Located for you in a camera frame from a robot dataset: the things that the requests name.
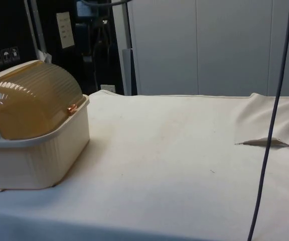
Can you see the cream box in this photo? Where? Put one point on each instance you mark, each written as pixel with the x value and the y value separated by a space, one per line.
pixel 34 163

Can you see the rounded box lid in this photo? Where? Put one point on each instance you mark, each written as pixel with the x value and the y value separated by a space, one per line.
pixel 34 100

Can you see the pale locker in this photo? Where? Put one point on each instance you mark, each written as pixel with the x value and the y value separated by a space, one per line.
pixel 239 50
pixel 162 50

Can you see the black cabinet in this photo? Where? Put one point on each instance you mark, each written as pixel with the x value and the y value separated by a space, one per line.
pixel 6 30

